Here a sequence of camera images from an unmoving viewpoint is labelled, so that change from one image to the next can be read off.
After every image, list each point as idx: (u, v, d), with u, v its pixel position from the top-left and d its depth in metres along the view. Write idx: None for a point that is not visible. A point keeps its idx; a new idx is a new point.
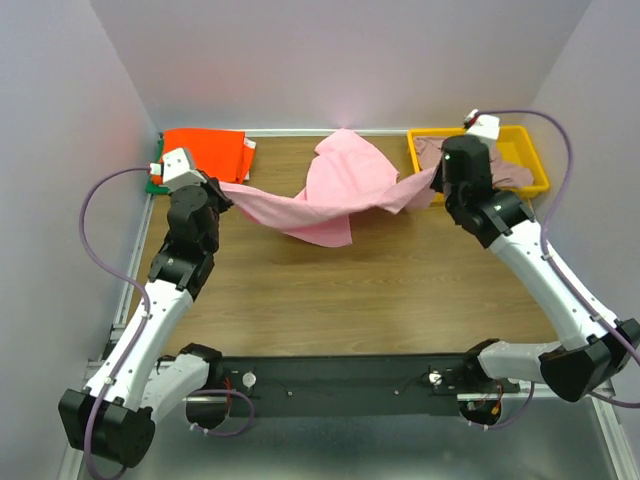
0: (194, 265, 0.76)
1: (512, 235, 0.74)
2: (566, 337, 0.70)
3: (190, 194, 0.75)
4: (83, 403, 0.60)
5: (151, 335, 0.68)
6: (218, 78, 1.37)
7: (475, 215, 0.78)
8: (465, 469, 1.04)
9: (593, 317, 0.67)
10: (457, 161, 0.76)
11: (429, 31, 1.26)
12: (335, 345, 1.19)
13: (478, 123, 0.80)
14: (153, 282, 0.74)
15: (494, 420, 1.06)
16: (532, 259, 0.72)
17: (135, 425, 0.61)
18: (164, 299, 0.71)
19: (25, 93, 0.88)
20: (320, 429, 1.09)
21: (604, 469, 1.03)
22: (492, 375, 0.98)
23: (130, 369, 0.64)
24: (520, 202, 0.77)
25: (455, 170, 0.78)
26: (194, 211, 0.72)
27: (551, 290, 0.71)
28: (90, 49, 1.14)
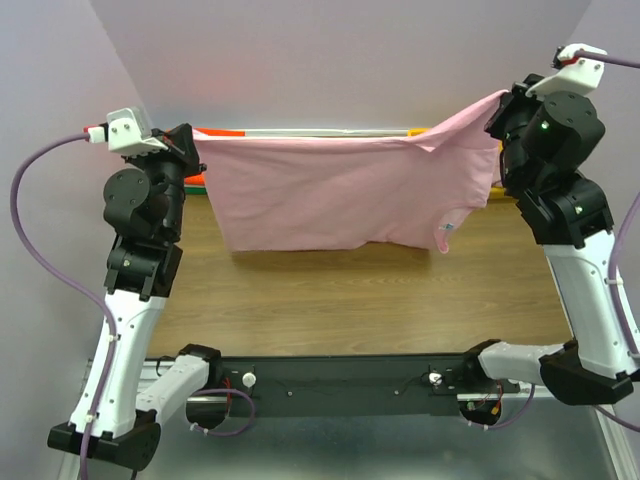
0: (156, 262, 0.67)
1: (582, 248, 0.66)
2: (592, 362, 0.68)
3: (129, 183, 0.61)
4: (71, 443, 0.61)
5: (125, 357, 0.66)
6: (218, 76, 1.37)
7: (547, 209, 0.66)
8: (466, 469, 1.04)
9: (631, 355, 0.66)
10: (556, 138, 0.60)
11: (429, 31, 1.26)
12: (335, 346, 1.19)
13: (579, 63, 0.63)
14: (111, 293, 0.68)
15: (494, 420, 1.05)
16: (595, 280, 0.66)
17: (132, 444, 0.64)
18: (130, 315, 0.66)
19: (26, 90, 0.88)
20: (320, 429, 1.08)
21: (603, 469, 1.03)
22: (491, 375, 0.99)
23: (112, 398, 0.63)
24: (603, 203, 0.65)
25: (545, 148, 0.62)
26: (135, 207, 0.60)
27: (600, 315, 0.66)
28: (90, 47, 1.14)
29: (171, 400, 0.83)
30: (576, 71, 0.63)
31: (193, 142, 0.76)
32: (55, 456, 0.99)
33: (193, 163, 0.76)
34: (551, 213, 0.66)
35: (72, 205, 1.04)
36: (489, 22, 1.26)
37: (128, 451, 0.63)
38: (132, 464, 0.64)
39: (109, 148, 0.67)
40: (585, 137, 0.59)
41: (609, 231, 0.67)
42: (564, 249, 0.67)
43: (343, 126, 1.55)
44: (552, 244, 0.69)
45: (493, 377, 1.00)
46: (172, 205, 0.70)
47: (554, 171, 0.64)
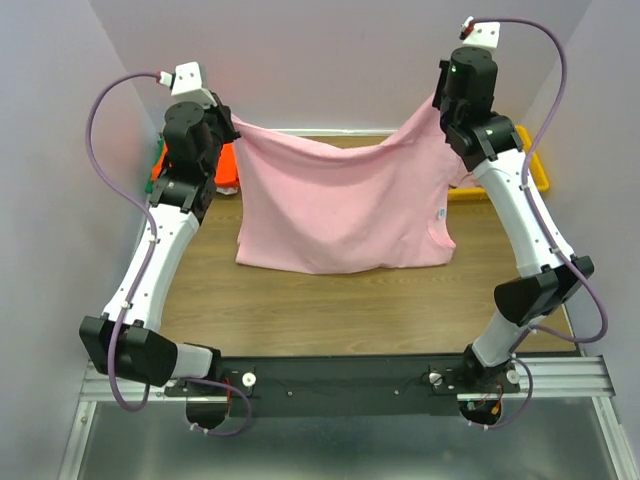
0: (197, 187, 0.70)
1: (497, 160, 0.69)
2: (524, 266, 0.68)
3: (186, 110, 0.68)
4: (103, 329, 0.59)
5: (162, 258, 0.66)
6: (217, 77, 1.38)
7: (466, 136, 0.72)
8: (466, 468, 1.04)
9: (552, 249, 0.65)
10: (463, 77, 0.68)
11: (427, 32, 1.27)
12: (335, 346, 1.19)
13: (475, 31, 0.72)
14: (155, 207, 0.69)
15: (494, 420, 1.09)
16: (510, 188, 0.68)
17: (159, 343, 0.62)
18: (170, 223, 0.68)
19: (27, 90, 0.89)
20: (320, 429, 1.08)
21: (603, 469, 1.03)
22: (487, 364, 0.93)
23: (146, 292, 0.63)
24: (512, 128, 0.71)
25: (459, 86, 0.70)
26: (192, 126, 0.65)
27: (519, 217, 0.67)
28: (90, 47, 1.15)
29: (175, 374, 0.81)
30: (473, 39, 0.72)
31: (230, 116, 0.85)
32: (56, 457, 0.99)
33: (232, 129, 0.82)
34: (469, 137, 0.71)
35: (71, 206, 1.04)
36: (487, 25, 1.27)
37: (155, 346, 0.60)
38: (153, 363, 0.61)
39: (171, 93, 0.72)
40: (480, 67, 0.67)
41: (520, 151, 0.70)
42: (482, 171, 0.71)
43: (342, 126, 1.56)
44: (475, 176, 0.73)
45: (488, 367, 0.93)
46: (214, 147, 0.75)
47: (468, 105, 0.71)
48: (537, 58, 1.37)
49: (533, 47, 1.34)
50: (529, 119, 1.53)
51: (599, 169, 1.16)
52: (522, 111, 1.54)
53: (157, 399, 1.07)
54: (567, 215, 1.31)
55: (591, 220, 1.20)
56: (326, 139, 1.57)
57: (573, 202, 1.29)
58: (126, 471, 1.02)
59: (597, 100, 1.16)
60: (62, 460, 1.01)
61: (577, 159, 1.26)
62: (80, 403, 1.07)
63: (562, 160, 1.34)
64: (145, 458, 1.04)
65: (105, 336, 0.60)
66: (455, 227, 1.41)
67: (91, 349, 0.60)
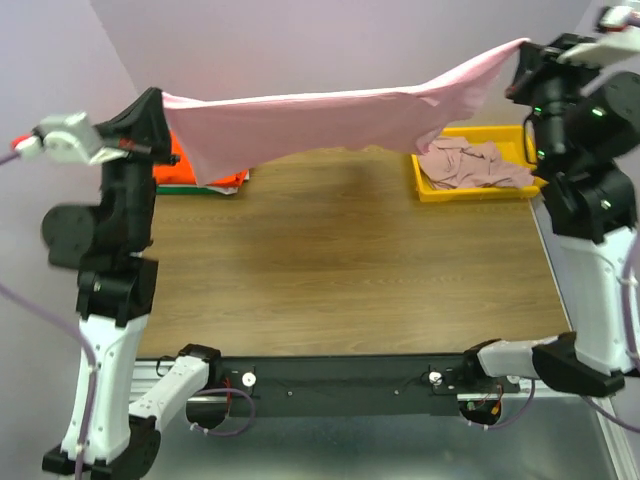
0: (127, 286, 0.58)
1: (603, 243, 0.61)
2: (589, 355, 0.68)
3: (65, 222, 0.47)
4: (64, 469, 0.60)
5: (106, 380, 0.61)
6: (218, 77, 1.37)
7: (571, 199, 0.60)
8: (466, 469, 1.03)
9: (630, 353, 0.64)
10: (606, 130, 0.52)
11: (428, 32, 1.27)
12: (335, 346, 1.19)
13: (622, 36, 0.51)
14: (86, 321, 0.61)
15: (493, 420, 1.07)
16: (606, 279, 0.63)
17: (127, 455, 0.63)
18: (108, 342, 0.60)
19: (26, 89, 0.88)
20: (320, 429, 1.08)
21: (603, 469, 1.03)
22: (491, 373, 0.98)
23: (101, 426, 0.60)
24: (631, 194, 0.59)
25: (588, 136, 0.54)
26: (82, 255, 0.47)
27: (606, 313, 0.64)
28: (88, 47, 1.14)
29: (172, 402, 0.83)
30: (620, 41, 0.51)
31: (164, 117, 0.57)
32: None
33: (165, 149, 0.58)
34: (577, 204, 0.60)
35: None
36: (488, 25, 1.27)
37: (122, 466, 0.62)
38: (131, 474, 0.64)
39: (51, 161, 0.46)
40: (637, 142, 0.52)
41: (630, 229, 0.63)
42: (582, 243, 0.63)
43: None
44: (569, 236, 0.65)
45: (493, 375, 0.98)
46: (138, 215, 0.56)
47: (592, 162, 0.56)
48: None
49: None
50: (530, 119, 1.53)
51: None
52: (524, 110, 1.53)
53: None
54: None
55: None
56: None
57: None
58: None
59: None
60: None
61: None
62: None
63: None
64: None
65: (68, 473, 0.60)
66: (455, 227, 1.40)
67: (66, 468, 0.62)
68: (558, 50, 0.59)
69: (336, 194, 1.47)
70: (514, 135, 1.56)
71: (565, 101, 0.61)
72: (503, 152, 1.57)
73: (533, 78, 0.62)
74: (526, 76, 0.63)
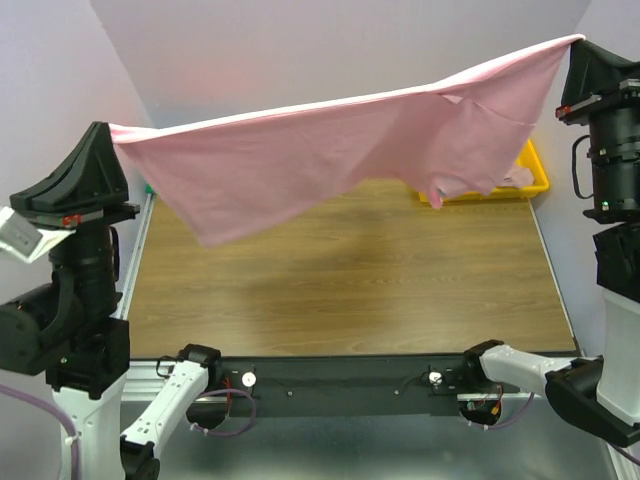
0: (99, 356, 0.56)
1: None
2: (613, 403, 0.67)
3: (5, 328, 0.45)
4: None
5: (87, 450, 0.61)
6: (218, 77, 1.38)
7: (631, 256, 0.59)
8: (467, 469, 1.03)
9: None
10: None
11: (428, 32, 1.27)
12: (335, 346, 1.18)
13: None
14: (59, 392, 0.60)
15: (493, 420, 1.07)
16: None
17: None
18: (83, 414, 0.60)
19: (27, 91, 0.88)
20: (320, 429, 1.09)
21: (604, 469, 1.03)
22: (491, 377, 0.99)
23: None
24: None
25: None
26: (30, 360, 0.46)
27: None
28: (89, 46, 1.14)
29: (170, 419, 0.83)
30: None
31: (112, 158, 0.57)
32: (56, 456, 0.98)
33: (122, 200, 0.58)
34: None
35: None
36: (488, 24, 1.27)
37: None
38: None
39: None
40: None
41: None
42: (634, 303, 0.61)
43: None
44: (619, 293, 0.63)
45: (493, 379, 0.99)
46: (94, 283, 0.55)
47: None
48: None
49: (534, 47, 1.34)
50: None
51: None
52: None
53: None
54: (567, 216, 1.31)
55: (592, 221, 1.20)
56: None
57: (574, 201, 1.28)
58: None
59: None
60: None
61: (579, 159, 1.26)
62: None
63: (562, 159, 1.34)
64: None
65: None
66: (454, 227, 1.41)
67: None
68: (638, 81, 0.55)
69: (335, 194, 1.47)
70: None
71: (638, 141, 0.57)
72: None
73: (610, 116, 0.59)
74: (593, 102, 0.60)
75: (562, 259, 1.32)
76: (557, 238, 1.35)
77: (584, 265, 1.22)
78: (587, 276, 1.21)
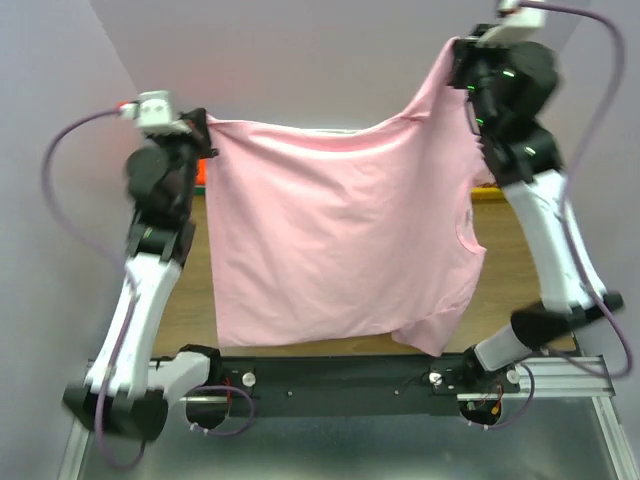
0: (175, 232, 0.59)
1: (535, 186, 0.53)
2: (550, 300, 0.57)
3: (145, 160, 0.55)
4: (84, 403, 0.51)
5: (142, 322, 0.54)
6: (217, 79, 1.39)
7: (500, 152, 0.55)
8: (466, 468, 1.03)
9: (585, 285, 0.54)
10: (517, 88, 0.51)
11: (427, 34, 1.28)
12: (336, 346, 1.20)
13: (519, 15, 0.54)
14: (132, 259, 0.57)
15: (494, 420, 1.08)
16: (545, 219, 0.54)
17: (147, 414, 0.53)
18: (152, 276, 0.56)
19: (28, 92, 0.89)
20: (320, 429, 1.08)
21: (604, 469, 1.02)
22: (487, 367, 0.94)
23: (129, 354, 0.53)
24: (556, 144, 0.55)
25: (512, 93, 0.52)
26: (157, 182, 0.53)
27: (550, 249, 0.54)
28: (89, 48, 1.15)
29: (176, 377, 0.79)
30: (519, 20, 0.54)
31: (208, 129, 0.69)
32: (57, 456, 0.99)
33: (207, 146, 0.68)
34: (504, 153, 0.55)
35: (71, 206, 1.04)
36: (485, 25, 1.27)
37: (140, 414, 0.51)
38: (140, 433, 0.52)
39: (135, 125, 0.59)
40: (542, 80, 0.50)
41: (559, 174, 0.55)
42: (513, 191, 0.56)
43: None
44: (504, 191, 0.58)
45: (490, 369, 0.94)
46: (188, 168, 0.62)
47: (514, 118, 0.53)
48: None
49: None
50: None
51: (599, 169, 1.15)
52: None
53: None
54: None
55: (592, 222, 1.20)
56: None
57: None
58: (126, 471, 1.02)
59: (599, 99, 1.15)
60: (62, 458, 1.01)
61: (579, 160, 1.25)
62: None
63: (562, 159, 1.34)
64: (144, 458, 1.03)
65: (90, 411, 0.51)
66: None
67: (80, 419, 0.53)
68: (476, 36, 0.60)
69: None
70: None
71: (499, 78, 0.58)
72: None
73: (457, 66, 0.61)
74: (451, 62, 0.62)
75: None
76: None
77: None
78: None
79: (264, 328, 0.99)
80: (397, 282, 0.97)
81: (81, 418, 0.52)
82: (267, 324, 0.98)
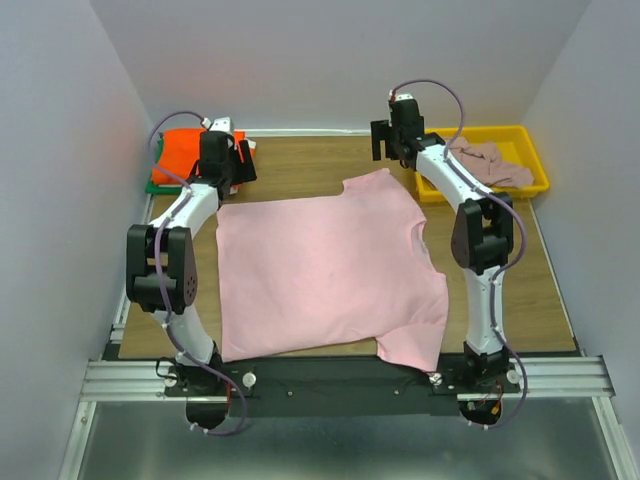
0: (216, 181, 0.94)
1: (425, 151, 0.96)
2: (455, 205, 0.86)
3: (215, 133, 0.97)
4: (148, 231, 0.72)
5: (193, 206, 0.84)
6: (218, 78, 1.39)
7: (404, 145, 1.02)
8: (466, 468, 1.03)
9: (472, 189, 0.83)
10: (395, 110, 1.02)
11: (427, 34, 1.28)
12: (335, 345, 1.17)
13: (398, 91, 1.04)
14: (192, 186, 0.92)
15: (493, 420, 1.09)
16: (436, 163, 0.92)
17: (189, 260, 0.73)
18: (197, 189, 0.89)
19: (30, 92, 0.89)
20: (320, 429, 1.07)
21: (604, 469, 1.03)
22: (480, 350, 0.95)
23: (184, 216, 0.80)
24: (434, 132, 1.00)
25: (395, 116, 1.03)
26: (220, 140, 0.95)
27: (446, 180, 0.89)
28: (92, 49, 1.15)
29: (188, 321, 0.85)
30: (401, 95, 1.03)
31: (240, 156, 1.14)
32: (57, 455, 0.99)
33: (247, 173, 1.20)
34: (408, 148, 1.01)
35: (74, 206, 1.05)
36: (485, 26, 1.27)
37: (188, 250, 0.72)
38: (183, 263, 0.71)
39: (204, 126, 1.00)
40: (407, 107, 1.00)
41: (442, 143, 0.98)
42: (421, 160, 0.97)
43: (343, 126, 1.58)
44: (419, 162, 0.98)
45: (484, 355, 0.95)
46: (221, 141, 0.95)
47: (403, 124, 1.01)
48: (539, 58, 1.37)
49: (532, 49, 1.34)
50: (530, 118, 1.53)
51: (599, 169, 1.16)
52: (523, 111, 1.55)
53: (157, 399, 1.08)
54: (566, 216, 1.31)
55: (591, 222, 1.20)
56: (325, 139, 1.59)
57: (574, 201, 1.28)
58: (125, 471, 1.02)
59: (599, 99, 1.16)
60: (62, 457, 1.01)
61: (578, 160, 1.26)
62: (80, 403, 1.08)
63: (562, 159, 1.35)
64: (144, 458, 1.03)
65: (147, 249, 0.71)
66: (453, 228, 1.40)
67: (134, 253, 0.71)
68: None
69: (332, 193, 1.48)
70: (514, 135, 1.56)
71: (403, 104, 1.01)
72: (503, 152, 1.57)
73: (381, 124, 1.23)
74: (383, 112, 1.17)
75: (562, 258, 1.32)
76: (557, 238, 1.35)
77: (585, 264, 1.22)
78: (587, 276, 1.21)
79: (275, 346, 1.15)
80: (379, 309, 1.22)
81: (140, 252, 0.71)
82: (278, 339, 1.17)
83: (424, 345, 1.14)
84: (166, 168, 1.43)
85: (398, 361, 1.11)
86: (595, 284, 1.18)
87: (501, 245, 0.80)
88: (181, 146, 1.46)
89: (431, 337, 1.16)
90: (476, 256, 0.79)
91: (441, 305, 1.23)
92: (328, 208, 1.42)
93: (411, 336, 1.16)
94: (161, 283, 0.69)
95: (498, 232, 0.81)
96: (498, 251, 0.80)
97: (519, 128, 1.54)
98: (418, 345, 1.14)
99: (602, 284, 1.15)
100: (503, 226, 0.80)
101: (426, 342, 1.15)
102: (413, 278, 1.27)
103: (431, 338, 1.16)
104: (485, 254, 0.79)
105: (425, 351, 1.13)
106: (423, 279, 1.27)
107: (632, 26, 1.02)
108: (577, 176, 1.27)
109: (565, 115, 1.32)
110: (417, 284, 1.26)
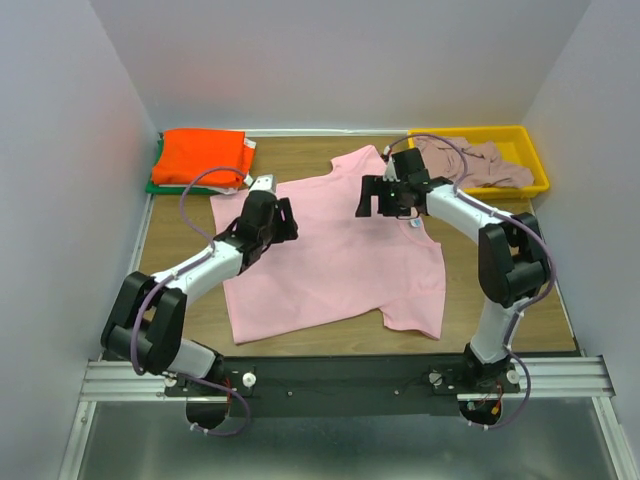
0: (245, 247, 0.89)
1: (433, 192, 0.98)
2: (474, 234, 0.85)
3: (263, 193, 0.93)
4: (145, 284, 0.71)
5: (206, 268, 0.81)
6: (218, 77, 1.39)
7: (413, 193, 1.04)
8: (466, 469, 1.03)
9: (490, 214, 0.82)
10: (400, 165, 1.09)
11: (427, 34, 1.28)
12: (342, 320, 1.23)
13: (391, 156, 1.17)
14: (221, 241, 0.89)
15: (494, 420, 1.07)
16: (448, 201, 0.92)
17: (173, 332, 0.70)
18: (223, 251, 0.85)
19: (26, 92, 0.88)
20: (320, 429, 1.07)
21: (603, 469, 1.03)
22: (485, 358, 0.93)
23: (190, 279, 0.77)
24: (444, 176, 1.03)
25: (400, 170, 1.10)
26: (265, 199, 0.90)
27: (461, 210, 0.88)
28: (90, 47, 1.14)
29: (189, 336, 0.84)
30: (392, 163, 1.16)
31: None
32: (56, 458, 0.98)
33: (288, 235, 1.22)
34: (415, 194, 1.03)
35: (73, 206, 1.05)
36: (486, 27, 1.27)
37: (175, 319, 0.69)
38: (162, 334, 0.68)
39: None
40: (410, 155, 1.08)
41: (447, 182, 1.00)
42: (433, 206, 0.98)
43: (343, 125, 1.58)
44: (431, 208, 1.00)
45: (484, 362, 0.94)
46: (267, 207, 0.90)
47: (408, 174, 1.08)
48: (541, 57, 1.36)
49: (534, 48, 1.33)
50: (530, 118, 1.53)
51: (600, 168, 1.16)
52: (523, 111, 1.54)
53: (157, 399, 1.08)
54: (567, 216, 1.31)
55: (591, 222, 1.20)
56: (325, 139, 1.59)
57: (575, 201, 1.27)
58: (125, 472, 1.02)
59: (599, 99, 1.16)
60: (62, 458, 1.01)
61: (581, 159, 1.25)
62: (80, 403, 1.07)
63: (562, 158, 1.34)
64: (144, 457, 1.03)
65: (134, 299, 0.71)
66: None
67: (125, 298, 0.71)
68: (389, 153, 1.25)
69: (323, 171, 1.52)
70: (514, 135, 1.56)
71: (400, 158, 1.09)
72: (503, 152, 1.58)
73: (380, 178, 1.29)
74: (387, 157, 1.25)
75: (564, 258, 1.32)
76: (558, 238, 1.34)
77: (586, 264, 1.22)
78: (588, 276, 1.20)
79: (285, 325, 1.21)
80: (379, 283, 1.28)
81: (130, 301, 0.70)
82: (287, 319, 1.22)
83: (429, 312, 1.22)
84: (165, 168, 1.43)
85: (405, 327, 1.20)
86: (596, 284, 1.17)
87: (535, 270, 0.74)
88: (181, 146, 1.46)
89: (431, 301, 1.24)
90: (511, 287, 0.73)
91: (436, 273, 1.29)
92: (318, 205, 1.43)
93: (414, 305, 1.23)
94: (132, 344, 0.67)
95: (528, 257, 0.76)
96: (533, 278, 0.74)
97: (519, 128, 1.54)
98: (420, 312, 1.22)
99: (603, 285, 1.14)
100: (530, 249, 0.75)
101: (427, 308, 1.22)
102: (408, 251, 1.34)
103: (431, 304, 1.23)
104: (520, 285, 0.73)
105: (428, 317, 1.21)
106: (418, 251, 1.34)
107: (632, 26, 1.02)
108: (578, 176, 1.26)
109: (566, 114, 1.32)
110: (411, 256, 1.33)
